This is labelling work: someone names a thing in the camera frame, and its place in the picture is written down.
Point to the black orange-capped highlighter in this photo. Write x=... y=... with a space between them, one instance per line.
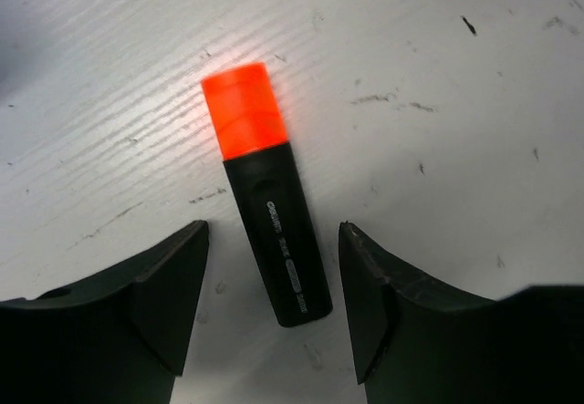
x=262 y=172

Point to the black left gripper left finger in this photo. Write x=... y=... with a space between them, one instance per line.
x=118 y=336

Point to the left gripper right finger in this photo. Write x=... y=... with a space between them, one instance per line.
x=416 y=339

